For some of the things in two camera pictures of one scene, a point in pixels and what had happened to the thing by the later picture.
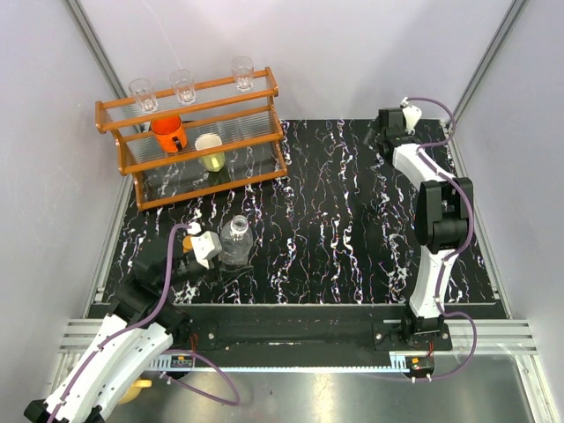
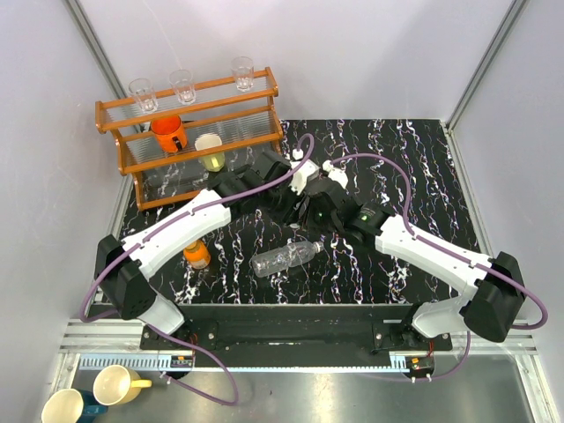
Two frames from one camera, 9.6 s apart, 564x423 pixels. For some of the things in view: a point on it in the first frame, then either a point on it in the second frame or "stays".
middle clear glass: x=182 y=82 stays
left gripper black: x=226 y=275 -> x=286 y=216
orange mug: x=168 y=129 stays
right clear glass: x=243 y=70 stays
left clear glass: x=144 y=90 stays
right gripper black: x=405 y=134 -> x=311 y=208
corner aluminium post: x=96 y=48 stays
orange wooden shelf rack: x=188 y=143 stays
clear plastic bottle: x=236 y=241 -> x=285 y=257
